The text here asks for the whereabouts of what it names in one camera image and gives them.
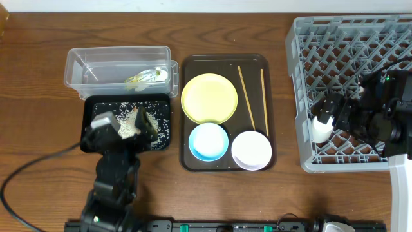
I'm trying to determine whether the black plastic tray bin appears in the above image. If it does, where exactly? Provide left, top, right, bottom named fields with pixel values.
left=82, top=94, right=171, bottom=133

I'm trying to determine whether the clear plastic bin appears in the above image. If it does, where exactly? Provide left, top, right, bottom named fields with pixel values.
left=64, top=46, right=179, bottom=99

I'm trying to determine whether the blue bowl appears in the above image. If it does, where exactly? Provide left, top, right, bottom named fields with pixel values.
left=188, top=123, right=229, bottom=162

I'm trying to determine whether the grey dishwasher rack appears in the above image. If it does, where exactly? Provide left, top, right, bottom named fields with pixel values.
left=285, top=14, right=411, bottom=173

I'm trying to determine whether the wooden chopstick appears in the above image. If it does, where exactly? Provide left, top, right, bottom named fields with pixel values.
left=238, top=66, right=256, bottom=131
left=260, top=68, right=269, bottom=137

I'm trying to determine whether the green snack wrapper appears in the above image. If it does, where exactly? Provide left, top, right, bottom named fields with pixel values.
left=124, top=68, right=162, bottom=84

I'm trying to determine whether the small white cup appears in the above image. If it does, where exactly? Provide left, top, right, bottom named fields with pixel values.
left=311, top=117, right=333, bottom=143

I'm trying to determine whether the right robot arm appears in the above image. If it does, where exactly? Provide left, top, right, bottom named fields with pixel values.
left=311, top=70, right=411, bottom=232

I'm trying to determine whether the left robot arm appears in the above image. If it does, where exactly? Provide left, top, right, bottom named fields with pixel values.
left=79, top=106, right=157, bottom=231

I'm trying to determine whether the rice food waste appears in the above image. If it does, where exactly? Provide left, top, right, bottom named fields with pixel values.
left=91, top=101, right=171, bottom=150

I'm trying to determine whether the pink white bowl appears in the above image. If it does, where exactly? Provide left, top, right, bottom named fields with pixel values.
left=231, top=131, right=272, bottom=171

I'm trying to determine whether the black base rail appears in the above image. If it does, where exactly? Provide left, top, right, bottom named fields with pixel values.
left=64, top=213, right=387, bottom=232

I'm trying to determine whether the yellow round plate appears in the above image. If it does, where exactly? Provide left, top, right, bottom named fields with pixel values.
left=181, top=73, right=238, bottom=124

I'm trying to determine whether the dark brown serving tray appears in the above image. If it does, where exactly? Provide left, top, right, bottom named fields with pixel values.
left=180, top=54, right=277, bottom=172

